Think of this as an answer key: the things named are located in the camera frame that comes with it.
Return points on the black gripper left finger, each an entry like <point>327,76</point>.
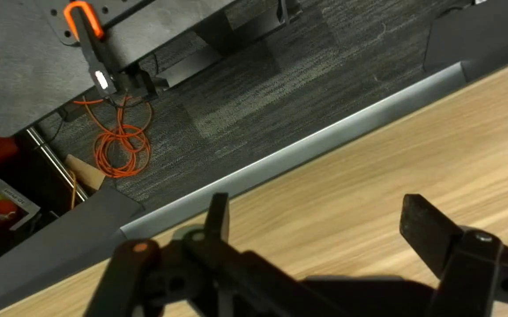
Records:
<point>207,270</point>

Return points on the dark grey perforated board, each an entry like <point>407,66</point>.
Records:
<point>26,64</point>

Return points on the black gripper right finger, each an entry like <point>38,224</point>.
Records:
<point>477,275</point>

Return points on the grey framed tray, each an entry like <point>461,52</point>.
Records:
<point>1,205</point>

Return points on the brown cardboard scrap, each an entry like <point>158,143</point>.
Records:
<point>88,173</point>

